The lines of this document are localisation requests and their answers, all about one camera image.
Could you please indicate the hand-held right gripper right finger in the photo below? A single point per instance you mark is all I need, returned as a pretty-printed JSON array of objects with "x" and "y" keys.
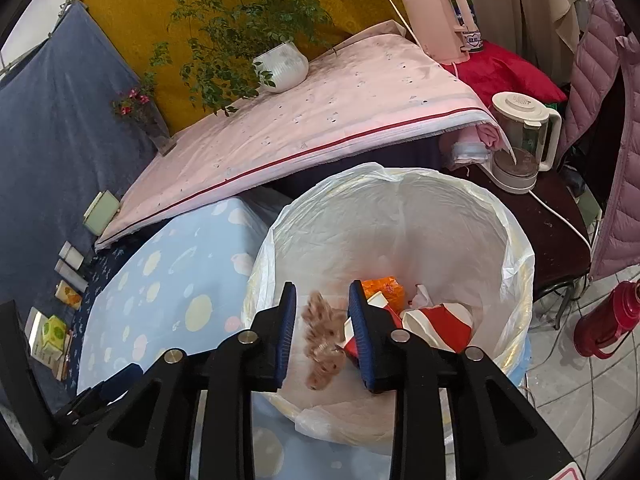
[{"x": 361, "y": 340}]

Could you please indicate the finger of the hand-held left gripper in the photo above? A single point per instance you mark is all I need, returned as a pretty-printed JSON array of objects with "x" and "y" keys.
[{"x": 122, "y": 379}]

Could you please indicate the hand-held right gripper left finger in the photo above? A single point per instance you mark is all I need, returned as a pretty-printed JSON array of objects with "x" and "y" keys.
[{"x": 286, "y": 340}]

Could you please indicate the brown fuzzy scrap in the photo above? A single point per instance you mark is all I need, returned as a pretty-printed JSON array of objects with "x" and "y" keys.
[{"x": 322, "y": 340}]

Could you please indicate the bin with white plastic bag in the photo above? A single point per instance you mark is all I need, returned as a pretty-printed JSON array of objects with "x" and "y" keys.
[{"x": 400, "y": 220}]

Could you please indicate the orange crumpled wrapper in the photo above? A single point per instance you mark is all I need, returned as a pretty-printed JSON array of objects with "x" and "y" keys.
[{"x": 387, "y": 290}]

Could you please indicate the green tissue pack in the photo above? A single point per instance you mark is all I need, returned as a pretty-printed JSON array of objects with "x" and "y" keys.
[{"x": 52, "y": 332}]

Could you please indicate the white crumpled paper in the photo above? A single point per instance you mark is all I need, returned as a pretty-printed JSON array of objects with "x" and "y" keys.
[{"x": 422, "y": 296}]

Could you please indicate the red and white packet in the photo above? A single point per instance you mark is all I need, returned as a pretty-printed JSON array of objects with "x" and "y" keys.
[{"x": 440, "y": 320}]

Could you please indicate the orange and white carton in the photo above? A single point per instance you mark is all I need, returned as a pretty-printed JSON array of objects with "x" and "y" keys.
[{"x": 69, "y": 295}]

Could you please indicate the light blue spotted blanket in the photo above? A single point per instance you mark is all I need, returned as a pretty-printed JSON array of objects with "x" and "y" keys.
[{"x": 175, "y": 285}]

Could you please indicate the navy patterned cloth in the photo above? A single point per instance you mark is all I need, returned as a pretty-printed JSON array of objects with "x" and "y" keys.
[{"x": 95, "y": 270}]

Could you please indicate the small white box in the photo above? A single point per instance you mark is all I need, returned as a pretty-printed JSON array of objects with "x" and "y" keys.
[
  {"x": 71, "y": 256},
  {"x": 69, "y": 276}
]

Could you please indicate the pale green box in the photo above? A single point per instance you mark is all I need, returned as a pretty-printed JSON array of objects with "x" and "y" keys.
[{"x": 102, "y": 210}]

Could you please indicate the dark round table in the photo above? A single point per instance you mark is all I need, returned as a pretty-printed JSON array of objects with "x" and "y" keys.
[{"x": 550, "y": 260}]

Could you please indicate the pink printed table cloth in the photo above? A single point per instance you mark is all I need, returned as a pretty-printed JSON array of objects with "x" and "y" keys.
[{"x": 325, "y": 110}]

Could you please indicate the pink and white folded cloth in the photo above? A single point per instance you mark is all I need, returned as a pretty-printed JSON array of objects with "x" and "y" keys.
[{"x": 485, "y": 137}]

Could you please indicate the red thermos flask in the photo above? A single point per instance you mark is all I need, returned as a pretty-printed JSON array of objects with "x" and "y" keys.
[{"x": 605, "y": 320}]

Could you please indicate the glass vase with red flowers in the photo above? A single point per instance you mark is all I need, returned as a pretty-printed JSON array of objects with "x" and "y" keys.
[{"x": 157, "y": 130}]

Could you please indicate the blue hanging cloth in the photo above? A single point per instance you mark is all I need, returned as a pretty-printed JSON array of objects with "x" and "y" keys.
[{"x": 60, "y": 135}]

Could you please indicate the potted green plant white pot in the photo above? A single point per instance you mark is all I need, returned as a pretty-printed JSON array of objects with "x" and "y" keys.
[{"x": 282, "y": 65}]

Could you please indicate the glass kettle with cream lid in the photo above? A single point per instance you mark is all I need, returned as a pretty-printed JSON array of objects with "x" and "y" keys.
[{"x": 520, "y": 110}]

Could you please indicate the pink puffer jacket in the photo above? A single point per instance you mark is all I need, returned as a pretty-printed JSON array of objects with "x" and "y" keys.
[{"x": 615, "y": 185}]

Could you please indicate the red cloth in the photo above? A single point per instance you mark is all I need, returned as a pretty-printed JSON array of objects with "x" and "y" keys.
[{"x": 505, "y": 75}]

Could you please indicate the blue and white can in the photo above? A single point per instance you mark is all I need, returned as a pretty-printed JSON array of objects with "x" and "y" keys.
[{"x": 474, "y": 40}]

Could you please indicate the pink electric kettle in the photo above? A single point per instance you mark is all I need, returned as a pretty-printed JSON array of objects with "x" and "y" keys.
[{"x": 425, "y": 20}]

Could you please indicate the mustard yellow hanging cloth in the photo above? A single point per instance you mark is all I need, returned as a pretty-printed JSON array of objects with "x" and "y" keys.
[{"x": 130, "y": 10}]

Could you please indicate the beige curtain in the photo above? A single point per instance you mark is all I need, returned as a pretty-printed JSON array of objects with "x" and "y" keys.
[{"x": 525, "y": 10}]

